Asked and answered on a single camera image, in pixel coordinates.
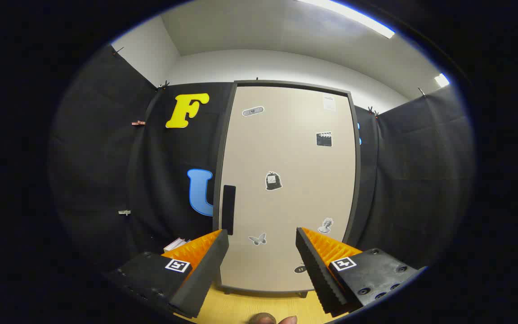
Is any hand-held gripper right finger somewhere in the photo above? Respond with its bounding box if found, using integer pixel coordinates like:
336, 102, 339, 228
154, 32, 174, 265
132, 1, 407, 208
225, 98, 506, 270
295, 227, 421, 315

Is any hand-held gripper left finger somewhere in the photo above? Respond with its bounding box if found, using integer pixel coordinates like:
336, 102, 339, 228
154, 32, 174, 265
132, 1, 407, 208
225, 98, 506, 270
106, 229, 230, 319

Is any black door handle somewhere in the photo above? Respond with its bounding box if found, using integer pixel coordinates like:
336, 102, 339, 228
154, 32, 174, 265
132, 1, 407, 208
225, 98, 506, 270
221, 184, 237, 236

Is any stack of books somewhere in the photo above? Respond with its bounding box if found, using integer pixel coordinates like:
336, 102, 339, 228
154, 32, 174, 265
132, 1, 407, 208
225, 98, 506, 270
163, 237, 191, 253

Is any black backdrop cloth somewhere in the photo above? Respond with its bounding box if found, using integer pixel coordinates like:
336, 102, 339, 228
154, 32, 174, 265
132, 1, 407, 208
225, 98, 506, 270
48, 43, 475, 275

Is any long ceiling light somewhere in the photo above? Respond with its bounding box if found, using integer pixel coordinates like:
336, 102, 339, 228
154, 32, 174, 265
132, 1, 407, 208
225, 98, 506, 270
296, 0, 396, 39

